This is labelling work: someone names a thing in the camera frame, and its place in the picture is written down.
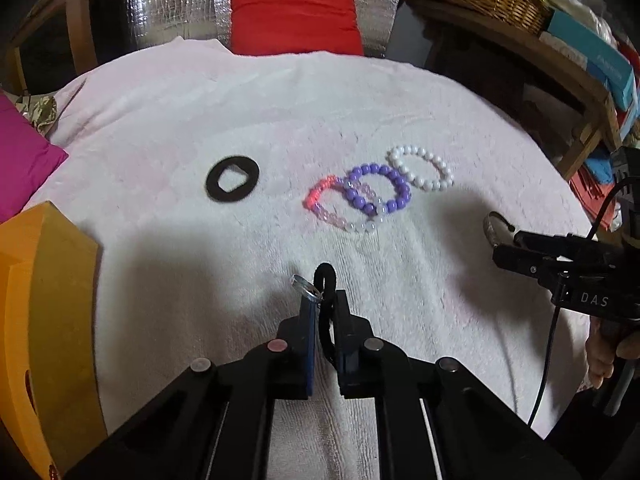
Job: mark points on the orange tray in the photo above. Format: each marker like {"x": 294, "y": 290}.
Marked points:
{"x": 60, "y": 310}

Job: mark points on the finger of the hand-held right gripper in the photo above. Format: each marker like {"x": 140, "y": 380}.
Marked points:
{"x": 530, "y": 262}
{"x": 560, "y": 241}

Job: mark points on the red cloth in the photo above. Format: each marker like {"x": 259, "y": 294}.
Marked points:
{"x": 595, "y": 200}

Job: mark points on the red pillow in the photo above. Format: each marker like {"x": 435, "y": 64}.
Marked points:
{"x": 295, "y": 15}

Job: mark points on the magenta pillow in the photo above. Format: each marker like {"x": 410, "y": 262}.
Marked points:
{"x": 20, "y": 160}

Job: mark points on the wooden shelf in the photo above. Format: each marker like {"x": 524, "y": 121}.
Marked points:
{"x": 500, "y": 35}

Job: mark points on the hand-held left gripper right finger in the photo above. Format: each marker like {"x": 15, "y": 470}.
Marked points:
{"x": 344, "y": 355}

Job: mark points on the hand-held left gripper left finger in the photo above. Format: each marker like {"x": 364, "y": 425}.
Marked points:
{"x": 306, "y": 345}

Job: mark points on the teal cardboard box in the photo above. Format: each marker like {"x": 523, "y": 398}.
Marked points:
{"x": 590, "y": 55}

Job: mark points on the person's right hand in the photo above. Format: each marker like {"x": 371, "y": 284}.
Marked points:
{"x": 600, "y": 355}

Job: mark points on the patterned cloth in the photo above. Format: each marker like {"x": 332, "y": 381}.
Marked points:
{"x": 37, "y": 112}

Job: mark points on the silver insulation sheet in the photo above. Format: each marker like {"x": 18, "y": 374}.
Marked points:
{"x": 175, "y": 0}

